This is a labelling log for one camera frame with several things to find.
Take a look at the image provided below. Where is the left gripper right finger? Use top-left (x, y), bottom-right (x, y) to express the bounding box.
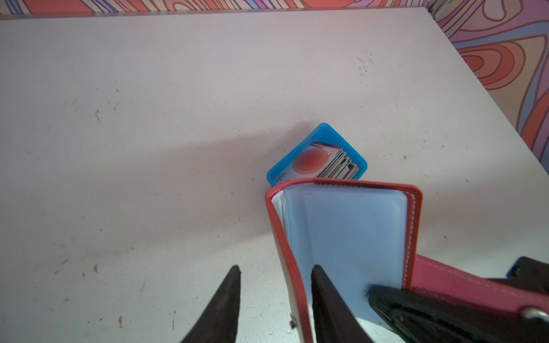
top-left (311, 264), bottom-right (373, 343)

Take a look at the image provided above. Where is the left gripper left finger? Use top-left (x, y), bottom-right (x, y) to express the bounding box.
top-left (181, 265), bottom-right (241, 343)

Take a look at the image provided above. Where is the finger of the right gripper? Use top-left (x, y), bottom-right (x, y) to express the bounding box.
top-left (507, 257), bottom-right (548, 295)
top-left (369, 286), bottom-right (548, 342)

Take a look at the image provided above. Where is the red leather card holder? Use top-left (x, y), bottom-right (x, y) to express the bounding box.
top-left (265, 179), bottom-right (548, 342)

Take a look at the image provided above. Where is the stack of credit cards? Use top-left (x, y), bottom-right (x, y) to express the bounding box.
top-left (267, 141), bottom-right (362, 185)

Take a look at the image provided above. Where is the blue plastic card tray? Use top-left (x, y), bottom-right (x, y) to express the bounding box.
top-left (266, 123), bottom-right (368, 187)

